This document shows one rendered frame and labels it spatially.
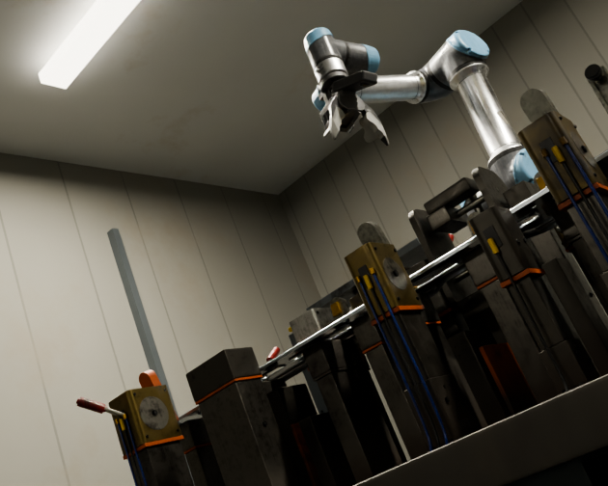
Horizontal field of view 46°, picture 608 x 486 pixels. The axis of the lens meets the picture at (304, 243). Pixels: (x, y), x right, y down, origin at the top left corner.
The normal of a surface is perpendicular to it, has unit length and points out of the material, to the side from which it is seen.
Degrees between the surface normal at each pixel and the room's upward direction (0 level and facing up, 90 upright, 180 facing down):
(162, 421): 90
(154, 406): 90
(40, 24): 180
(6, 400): 90
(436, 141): 90
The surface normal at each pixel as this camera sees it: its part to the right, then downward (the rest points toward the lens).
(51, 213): 0.69, -0.50
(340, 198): -0.62, -0.04
